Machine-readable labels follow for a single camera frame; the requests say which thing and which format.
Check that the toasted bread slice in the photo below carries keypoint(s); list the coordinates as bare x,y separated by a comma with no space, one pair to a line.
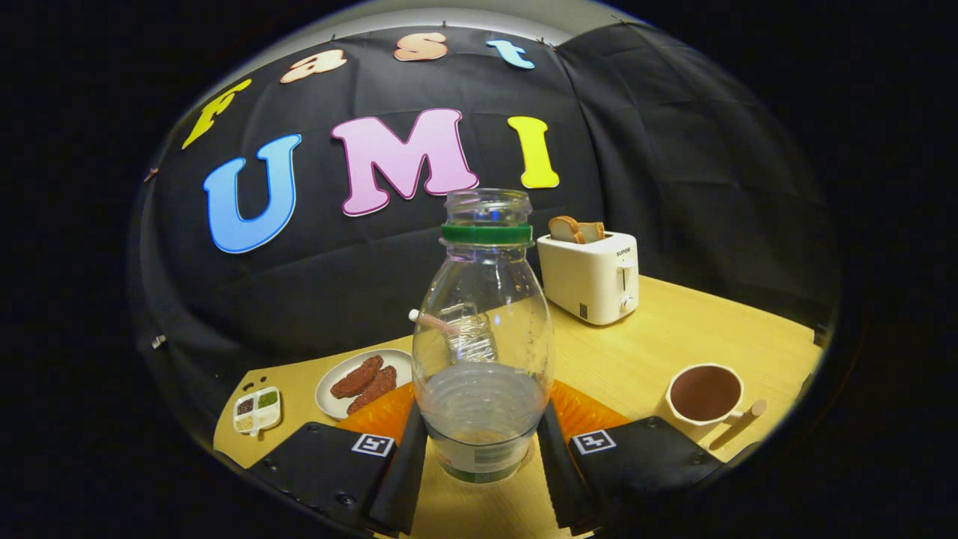
563,228
593,231

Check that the brown meat piece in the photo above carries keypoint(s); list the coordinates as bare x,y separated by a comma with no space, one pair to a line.
358,376
374,389

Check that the wooden table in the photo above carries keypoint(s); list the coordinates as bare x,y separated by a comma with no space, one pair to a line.
636,359

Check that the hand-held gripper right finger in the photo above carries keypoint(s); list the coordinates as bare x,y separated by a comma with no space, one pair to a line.
557,479

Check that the white divided condiment dish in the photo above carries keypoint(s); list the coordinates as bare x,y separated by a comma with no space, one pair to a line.
256,410

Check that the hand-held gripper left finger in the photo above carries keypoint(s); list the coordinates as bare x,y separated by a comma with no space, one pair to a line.
408,479

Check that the white round plate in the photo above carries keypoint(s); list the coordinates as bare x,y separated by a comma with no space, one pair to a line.
327,397

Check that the clear plastic juice bottle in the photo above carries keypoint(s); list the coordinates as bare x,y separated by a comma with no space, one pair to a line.
483,404

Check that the white toaster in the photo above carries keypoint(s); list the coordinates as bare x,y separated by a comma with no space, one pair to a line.
584,284

